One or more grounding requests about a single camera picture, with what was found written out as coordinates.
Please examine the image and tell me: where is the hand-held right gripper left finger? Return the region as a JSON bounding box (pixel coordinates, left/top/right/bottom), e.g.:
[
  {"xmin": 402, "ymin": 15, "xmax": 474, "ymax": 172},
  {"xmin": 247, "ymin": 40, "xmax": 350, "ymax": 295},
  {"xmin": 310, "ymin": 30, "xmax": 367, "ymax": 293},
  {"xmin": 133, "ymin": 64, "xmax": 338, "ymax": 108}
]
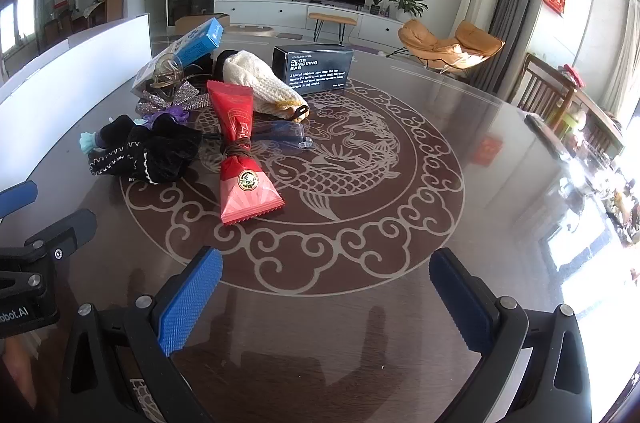
[{"xmin": 59, "ymin": 245, "xmax": 223, "ymax": 423}]

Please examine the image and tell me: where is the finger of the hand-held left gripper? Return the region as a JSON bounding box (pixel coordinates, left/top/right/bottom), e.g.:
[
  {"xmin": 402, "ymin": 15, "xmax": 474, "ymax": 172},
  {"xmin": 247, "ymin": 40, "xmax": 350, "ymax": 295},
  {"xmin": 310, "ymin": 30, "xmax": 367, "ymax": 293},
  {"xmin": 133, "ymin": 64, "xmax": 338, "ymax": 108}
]
[
  {"xmin": 0, "ymin": 209, "xmax": 97, "ymax": 277},
  {"xmin": 0, "ymin": 180, "xmax": 39, "ymax": 220}
]

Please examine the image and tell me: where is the black pouch with white stitching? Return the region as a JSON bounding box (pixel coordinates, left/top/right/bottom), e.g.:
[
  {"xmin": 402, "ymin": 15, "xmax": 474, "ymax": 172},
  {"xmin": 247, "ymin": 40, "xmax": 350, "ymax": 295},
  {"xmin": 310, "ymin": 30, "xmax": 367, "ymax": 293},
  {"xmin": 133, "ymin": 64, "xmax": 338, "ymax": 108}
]
[{"xmin": 89, "ymin": 115, "xmax": 203, "ymax": 184}]

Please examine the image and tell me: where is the clear hair claw clip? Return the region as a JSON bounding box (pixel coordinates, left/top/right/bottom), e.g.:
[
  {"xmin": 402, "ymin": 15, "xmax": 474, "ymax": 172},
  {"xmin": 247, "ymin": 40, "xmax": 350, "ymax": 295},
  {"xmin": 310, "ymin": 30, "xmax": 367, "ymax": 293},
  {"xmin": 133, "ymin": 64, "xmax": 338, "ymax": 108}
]
[{"xmin": 150, "ymin": 53, "xmax": 189, "ymax": 100}]

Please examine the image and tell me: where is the silver rhinestone bow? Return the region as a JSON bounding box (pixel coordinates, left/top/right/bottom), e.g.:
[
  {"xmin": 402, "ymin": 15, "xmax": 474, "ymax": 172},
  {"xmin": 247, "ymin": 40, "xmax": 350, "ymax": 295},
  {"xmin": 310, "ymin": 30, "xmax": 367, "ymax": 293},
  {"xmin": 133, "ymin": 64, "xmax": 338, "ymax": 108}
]
[{"xmin": 136, "ymin": 82, "xmax": 201, "ymax": 116}]

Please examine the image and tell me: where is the white cardboard storage box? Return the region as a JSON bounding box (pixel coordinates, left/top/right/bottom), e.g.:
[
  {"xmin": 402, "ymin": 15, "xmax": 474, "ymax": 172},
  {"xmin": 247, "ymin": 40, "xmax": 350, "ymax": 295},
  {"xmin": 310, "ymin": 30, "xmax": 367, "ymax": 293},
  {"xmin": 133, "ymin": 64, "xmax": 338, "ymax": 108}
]
[{"xmin": 0, "ymin": 14, "xmax": 153, "ymax": 194}]

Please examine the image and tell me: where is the white television cabinet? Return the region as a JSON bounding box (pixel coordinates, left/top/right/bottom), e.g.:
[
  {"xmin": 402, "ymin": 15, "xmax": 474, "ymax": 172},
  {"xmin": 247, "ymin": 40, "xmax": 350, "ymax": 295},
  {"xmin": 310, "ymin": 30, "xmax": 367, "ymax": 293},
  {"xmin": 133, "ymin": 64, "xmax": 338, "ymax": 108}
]
[{"xmin": 215, "ymin": 0, "xmax": 416, "ymax": 51}]

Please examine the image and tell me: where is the orange lounge chair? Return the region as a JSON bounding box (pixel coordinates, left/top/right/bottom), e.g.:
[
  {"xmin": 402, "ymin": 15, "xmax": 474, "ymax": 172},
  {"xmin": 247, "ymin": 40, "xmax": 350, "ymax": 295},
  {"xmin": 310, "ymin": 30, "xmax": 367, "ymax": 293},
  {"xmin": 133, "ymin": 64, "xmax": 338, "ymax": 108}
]
[{"xmin": 397, "ymin": 19, "xmax": 506, "ymax": 74}]

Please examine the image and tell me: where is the clear plastic case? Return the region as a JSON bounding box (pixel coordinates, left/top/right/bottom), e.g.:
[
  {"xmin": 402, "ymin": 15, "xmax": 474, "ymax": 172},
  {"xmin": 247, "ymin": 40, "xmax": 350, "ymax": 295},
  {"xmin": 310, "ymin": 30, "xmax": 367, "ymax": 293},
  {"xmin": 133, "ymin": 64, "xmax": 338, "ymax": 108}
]
[{"xmin": 252, "ymin": 119, "xmax": 316, "ymax": 150}]

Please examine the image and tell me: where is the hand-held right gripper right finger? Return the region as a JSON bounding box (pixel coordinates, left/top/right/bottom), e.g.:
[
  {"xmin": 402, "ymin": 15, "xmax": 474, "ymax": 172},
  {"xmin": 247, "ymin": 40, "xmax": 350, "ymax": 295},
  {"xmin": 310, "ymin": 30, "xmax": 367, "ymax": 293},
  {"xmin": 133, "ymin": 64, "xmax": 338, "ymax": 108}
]
[{"xmin": 429, "ymin": 248, "xmax": 593, "ymax": 423}]

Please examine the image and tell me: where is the blue and white toothpaste box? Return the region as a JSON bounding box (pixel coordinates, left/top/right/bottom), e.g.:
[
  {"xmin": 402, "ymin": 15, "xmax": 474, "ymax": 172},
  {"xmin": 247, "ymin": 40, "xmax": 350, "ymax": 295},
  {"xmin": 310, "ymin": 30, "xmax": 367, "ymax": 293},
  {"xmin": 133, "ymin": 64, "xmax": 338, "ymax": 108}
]
[{"xmin": 131, "ymin": 18, "xmax": 224, "ymax": 96}]

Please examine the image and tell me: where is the beige round floor cushion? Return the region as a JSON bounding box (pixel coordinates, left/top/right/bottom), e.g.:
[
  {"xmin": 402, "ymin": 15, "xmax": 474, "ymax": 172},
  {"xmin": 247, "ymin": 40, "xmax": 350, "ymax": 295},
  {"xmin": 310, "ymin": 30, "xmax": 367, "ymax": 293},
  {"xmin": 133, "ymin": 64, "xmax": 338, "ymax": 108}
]
[{"xmin": 227, "ymin": 25, "xmax": 276, "ymax": 38}]

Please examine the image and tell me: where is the red candy-shaped packet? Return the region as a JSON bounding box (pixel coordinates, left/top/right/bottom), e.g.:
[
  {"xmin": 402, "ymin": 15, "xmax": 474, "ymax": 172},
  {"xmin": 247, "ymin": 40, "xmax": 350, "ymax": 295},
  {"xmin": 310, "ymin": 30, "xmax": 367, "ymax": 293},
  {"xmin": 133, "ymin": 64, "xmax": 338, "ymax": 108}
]
[{"xmin": 206, "ymin": 79, "xmax": 286, "ymax": 225}]

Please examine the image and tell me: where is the small teal item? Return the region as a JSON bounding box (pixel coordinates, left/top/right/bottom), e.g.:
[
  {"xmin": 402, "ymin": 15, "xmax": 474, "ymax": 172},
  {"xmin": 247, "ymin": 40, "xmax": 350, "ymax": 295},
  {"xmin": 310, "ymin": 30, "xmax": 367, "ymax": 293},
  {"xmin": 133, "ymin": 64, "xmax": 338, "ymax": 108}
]
[{"xmin": 80, "ymin": 132, "xmax": 108, "ymax": 152}]

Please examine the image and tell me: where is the black fuzzy item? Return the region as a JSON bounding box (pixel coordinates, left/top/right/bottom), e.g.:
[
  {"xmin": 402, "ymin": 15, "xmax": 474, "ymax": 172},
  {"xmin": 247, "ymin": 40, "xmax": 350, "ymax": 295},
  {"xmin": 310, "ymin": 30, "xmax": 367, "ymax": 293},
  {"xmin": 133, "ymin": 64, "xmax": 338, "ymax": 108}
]
[{"xmin": 195, "ymin": 49, "xmax": 241, "ymax": 94}]

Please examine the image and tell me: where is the grey curtain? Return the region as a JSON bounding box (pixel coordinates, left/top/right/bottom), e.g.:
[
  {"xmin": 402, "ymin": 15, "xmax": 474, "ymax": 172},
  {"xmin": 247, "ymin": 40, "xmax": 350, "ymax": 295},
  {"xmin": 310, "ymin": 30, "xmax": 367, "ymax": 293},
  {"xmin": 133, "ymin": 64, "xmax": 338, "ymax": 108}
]
[{"xmin": 470, "ymin": 0, "xmax": 543, "ymax": 94}]

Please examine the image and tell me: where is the brown patterned glass desktop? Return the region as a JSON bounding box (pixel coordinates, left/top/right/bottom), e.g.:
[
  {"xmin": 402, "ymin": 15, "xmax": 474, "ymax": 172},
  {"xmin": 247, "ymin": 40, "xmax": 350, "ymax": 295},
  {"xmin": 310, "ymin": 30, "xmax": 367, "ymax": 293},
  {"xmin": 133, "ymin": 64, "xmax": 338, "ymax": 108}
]
[{"xmin": 0, "ymin": 23, "xmax": 640, "ymax": 423}]

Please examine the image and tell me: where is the brown hair tie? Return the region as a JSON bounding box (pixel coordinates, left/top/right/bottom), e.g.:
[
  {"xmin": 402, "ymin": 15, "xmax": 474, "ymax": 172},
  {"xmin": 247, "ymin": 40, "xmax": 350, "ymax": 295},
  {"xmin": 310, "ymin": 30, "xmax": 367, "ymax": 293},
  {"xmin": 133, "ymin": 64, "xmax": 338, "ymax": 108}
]
[{"xmin": 220, "ymin": 141, "xmax": 253, "ymax": 160}]

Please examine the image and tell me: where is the wooden bench with hairpin legs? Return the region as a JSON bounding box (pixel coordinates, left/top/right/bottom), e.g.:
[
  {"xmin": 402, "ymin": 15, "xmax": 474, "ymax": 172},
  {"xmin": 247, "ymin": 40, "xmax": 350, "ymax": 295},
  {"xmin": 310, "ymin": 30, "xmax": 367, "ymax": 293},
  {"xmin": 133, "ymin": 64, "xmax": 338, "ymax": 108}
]
[{"xmin": 307, "ymin": 12, "xmax": 357, "ymax": 44}]

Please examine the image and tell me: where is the purple scrunchie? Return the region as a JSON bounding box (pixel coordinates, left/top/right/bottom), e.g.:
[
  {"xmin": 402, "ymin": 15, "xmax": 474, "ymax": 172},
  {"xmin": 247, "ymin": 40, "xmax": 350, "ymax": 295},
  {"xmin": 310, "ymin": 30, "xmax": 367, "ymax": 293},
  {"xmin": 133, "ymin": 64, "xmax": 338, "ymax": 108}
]
[{"xmin": 142, "ymin": 105, "xmax": 191, "ymax": 128}]

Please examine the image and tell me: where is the black box with white print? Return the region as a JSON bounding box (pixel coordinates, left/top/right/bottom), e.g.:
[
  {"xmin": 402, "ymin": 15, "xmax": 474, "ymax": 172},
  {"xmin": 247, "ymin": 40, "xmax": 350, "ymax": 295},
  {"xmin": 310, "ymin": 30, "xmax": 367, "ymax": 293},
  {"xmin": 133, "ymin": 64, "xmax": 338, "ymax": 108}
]
[{"xmin": 272, "ymin": 44, "xmax": 355, "ymax": 96}]

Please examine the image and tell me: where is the dark wooden chair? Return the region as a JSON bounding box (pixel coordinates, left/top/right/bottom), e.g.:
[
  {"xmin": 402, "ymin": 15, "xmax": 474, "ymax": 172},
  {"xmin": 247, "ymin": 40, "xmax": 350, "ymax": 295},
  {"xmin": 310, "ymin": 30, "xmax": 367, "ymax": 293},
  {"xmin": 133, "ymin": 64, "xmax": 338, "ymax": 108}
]
[{"xmin": 517, "ymin": 53, "xmax": 576, "ymax": 128}]

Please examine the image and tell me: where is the brown cardboard box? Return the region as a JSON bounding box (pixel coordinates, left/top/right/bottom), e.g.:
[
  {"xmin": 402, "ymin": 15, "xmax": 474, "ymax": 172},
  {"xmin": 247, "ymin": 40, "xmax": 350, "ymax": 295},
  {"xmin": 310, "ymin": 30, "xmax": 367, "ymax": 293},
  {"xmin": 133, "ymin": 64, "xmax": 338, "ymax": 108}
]
[{"xmin": 175, "ymin": 13, "xmax": 231, "ymax": 38}]

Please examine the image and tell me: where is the large-leaf potted plant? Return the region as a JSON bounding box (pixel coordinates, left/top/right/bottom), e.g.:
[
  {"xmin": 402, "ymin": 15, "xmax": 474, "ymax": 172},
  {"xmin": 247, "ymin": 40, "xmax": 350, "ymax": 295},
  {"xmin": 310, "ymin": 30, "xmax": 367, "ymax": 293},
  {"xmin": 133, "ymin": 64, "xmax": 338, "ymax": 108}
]
[{"xmin": 389, "ymin": 0, "xmax": 429, "ymax": 22}]

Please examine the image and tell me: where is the cream knit pouch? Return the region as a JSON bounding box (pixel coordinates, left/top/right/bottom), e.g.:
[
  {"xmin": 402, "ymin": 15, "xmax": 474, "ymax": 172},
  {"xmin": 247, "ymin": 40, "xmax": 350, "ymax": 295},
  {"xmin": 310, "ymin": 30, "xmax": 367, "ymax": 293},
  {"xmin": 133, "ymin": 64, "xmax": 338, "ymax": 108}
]
[{"xmin": 222, "ymin": 51, "xmax": 311, "ymax": 124}]

